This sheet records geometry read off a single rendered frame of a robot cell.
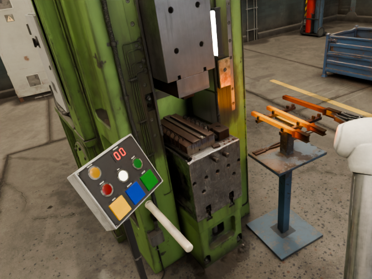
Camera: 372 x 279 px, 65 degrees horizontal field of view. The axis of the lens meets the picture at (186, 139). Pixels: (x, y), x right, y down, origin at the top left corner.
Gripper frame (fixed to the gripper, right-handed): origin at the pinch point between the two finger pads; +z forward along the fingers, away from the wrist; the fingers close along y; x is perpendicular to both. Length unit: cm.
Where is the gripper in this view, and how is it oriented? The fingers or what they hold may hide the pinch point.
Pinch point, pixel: (332, 113)
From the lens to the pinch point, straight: 183.2
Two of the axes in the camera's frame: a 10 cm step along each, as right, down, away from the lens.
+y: 8.9, -3.2, 3.4
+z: -4.5, -4.0, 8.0
